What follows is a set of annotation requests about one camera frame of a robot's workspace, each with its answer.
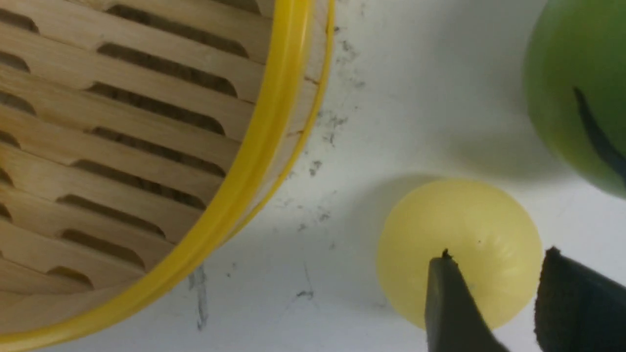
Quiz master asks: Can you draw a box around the yellow-rimmed bamboo steamer tray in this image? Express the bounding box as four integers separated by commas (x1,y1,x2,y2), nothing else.
0,0,335,352

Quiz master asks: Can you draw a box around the green toy watermelon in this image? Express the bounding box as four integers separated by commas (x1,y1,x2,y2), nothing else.
523,0,626,198

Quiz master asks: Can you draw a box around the yellow bun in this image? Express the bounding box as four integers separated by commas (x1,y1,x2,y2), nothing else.
376,179,543,329

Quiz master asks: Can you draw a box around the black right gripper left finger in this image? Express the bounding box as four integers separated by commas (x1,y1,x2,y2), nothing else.
425,249,508,352

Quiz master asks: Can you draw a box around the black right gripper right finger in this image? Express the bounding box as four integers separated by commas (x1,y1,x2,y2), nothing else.
534,247,626,352

